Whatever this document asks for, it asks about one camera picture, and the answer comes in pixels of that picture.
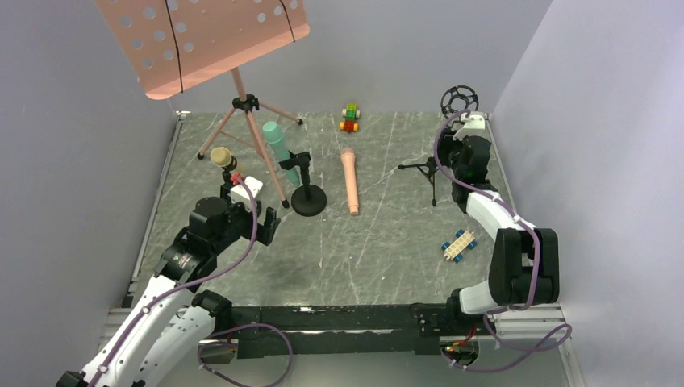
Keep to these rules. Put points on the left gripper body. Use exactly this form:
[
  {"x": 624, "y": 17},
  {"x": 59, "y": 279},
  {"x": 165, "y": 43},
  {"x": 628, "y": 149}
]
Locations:
[{"x": 256, "y": 224}]

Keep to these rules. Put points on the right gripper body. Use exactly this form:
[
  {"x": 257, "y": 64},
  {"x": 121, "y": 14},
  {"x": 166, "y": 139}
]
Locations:
[{"x": 465, "y": 144}]

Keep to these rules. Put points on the black shock-mount boom stand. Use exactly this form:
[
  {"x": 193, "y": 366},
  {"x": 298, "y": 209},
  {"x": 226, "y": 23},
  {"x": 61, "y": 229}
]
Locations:
[{"x": 462, "y": 93}]

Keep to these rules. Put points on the black mic stand with clip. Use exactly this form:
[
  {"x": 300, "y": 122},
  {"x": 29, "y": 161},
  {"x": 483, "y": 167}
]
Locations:
[{"x": 307, "y": 200}]

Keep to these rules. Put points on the green toy microphone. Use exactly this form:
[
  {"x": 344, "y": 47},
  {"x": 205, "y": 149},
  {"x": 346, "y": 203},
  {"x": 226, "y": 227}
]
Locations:
[{"x": 275, "y": 138}]

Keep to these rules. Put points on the yellow toy microphone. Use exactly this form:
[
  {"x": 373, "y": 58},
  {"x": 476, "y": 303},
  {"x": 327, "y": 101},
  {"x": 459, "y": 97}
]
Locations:
[{"x": 222, "y": 157}]

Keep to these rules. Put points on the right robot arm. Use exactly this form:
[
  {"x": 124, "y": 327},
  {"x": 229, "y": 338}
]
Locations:
[{"x": 524, "y": 268}]

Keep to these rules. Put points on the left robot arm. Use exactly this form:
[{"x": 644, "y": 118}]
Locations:
[{"x": 173, "y": 315}]

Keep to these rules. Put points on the pink music stand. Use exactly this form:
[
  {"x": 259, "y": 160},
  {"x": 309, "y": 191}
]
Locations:
[{"x": 175, "y": 45}]

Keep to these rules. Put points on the beige blue brick car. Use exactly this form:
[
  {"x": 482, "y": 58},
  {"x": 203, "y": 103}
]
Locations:
[{"x": 463, "y": 240}]

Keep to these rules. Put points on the pink toy microphone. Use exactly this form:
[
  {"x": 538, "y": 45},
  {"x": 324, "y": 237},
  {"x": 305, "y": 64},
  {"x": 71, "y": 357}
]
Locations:
[{"x": 348, "y": 159}]

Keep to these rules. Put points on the green red brick car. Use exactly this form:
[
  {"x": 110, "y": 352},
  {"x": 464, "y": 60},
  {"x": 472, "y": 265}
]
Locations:
[{"x": 350, "y": 116}]

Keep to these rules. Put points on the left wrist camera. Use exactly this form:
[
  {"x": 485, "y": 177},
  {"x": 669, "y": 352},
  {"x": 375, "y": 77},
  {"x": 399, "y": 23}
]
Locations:
[{"x": 245, "y": 189}]

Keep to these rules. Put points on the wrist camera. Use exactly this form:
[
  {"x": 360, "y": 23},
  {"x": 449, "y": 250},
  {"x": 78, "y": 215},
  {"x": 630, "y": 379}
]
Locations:
[
  {"x": 473, "y": 123},
  {"x": 245, "y": 189}
]

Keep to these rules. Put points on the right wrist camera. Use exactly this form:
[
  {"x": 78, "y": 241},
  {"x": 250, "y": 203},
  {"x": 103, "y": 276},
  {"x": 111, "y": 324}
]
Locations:
[{"x": 473, "y": 123}]

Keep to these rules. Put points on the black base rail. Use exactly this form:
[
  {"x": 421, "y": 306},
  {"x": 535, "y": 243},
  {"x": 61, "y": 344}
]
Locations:
[{"x": 419, "y": 328}]

